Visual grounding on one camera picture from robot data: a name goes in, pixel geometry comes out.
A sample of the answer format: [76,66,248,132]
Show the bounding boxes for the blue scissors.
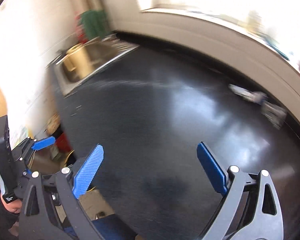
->
[264,37,289,61]

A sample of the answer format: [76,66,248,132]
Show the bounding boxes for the blue purple snack wrapper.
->
[229,84,268,105]

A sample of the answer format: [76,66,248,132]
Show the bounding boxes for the yellow pot in sink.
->
[63,43,94,79]

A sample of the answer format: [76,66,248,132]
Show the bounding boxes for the person's left hand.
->
[0,194,22,214]

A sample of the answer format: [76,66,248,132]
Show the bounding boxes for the clear plastic cup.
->
[261,101,287,129]

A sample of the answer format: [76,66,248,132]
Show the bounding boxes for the green cloth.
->
[79,10,111,40]

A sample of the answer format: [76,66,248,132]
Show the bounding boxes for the stainless steel sink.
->
[50,34,139,97]

